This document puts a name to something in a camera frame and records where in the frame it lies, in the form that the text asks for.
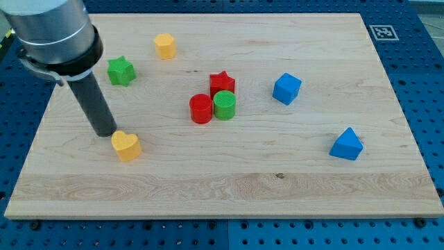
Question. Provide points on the yellow heart block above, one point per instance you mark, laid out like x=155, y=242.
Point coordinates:
x=127, y=146

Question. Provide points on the white fiducial marker tag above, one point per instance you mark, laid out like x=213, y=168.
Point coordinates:
x=383, y=32

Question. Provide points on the red cylinder block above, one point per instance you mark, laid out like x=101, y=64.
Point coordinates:
x=200, y=108

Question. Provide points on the yellow hexagon block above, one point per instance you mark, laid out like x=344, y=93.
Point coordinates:
x=165, y=46

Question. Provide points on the blue cube block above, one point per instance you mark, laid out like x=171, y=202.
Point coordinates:
x=286, y=88

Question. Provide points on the green cylinder block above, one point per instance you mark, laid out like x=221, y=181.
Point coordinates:
x=224, y=104

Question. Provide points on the red star block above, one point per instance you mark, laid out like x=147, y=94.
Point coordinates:
x=221, y=81

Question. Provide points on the wooden board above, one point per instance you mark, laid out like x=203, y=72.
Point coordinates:
x=269, y=161

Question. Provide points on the blue triangular prism block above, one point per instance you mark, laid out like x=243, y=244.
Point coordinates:
x=347, y=146

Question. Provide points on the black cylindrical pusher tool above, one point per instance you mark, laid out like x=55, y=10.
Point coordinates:
x=90, y=98

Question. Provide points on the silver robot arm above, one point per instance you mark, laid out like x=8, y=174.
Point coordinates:
x=59, y=43

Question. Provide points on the green star block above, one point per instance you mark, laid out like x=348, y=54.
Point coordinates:
x=120, y=71

